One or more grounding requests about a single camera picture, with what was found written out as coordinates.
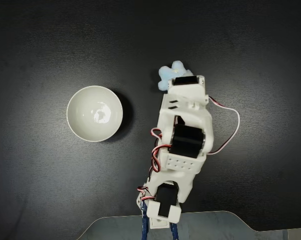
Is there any grey cloth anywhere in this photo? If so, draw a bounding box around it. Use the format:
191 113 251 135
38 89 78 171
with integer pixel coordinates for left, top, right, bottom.
77 209 301 240

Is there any twisted red black servo cable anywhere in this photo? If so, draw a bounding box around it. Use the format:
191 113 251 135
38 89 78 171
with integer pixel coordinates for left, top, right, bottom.
136 127 172 203

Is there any skyblue plush doll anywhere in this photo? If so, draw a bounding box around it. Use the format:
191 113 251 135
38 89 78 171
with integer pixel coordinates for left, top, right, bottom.
157 60 194 92

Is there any blue table clamp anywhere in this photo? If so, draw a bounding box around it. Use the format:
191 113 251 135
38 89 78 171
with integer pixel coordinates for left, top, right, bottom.
169 222 181 240
139 199 149 240

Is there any white bowl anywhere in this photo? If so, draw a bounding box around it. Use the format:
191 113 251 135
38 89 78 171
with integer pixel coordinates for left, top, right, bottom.
66 85 124 143

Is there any white red black servo cable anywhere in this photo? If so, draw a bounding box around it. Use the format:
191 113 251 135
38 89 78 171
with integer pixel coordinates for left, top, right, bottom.
205 95 241 156

